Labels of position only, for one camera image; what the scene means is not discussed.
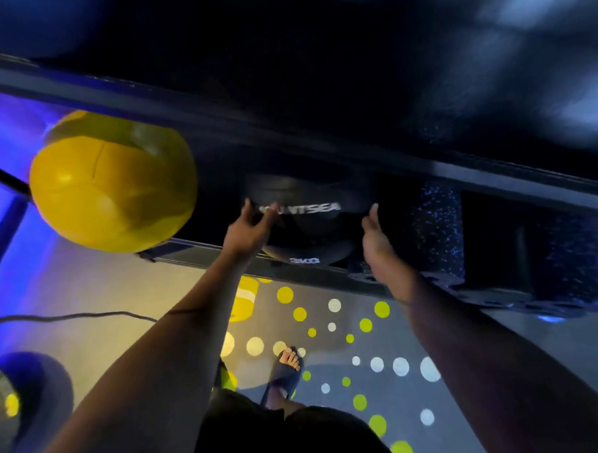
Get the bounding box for person's left hand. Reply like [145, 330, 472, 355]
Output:
[220, 196, 283, 261]

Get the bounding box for person's right hand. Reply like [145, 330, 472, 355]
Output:
[360, 202, 407, 283]

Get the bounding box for black medicine ball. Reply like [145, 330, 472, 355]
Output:
[242, 167, 377, 270]

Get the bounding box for person's right forearm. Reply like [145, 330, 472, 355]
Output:
[382, 255, 598, 453]

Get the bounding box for person's left forearm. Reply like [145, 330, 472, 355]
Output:
[16, 249, 270, 453]

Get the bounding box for yellow medicine ball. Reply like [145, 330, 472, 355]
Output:
[26, 105, 202, 258]

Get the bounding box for person's foot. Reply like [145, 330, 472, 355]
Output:
[262, 348, 306, 418]

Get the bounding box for black metal ball rack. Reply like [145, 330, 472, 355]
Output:
[0, 20, 598, 346]

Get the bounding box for dark blue slipper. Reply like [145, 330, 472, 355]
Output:
[257, 346, 306, 409]

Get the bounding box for person's black shorts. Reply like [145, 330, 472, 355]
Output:
[186, 380, 400, 453]

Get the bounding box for gray ball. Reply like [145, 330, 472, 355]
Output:
[0, 349, 77, 453]

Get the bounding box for blue exercise ball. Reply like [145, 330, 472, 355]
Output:
[0, 0, 110, 61]

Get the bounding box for black floor cable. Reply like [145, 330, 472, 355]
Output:
[0, 309, 158, 331]

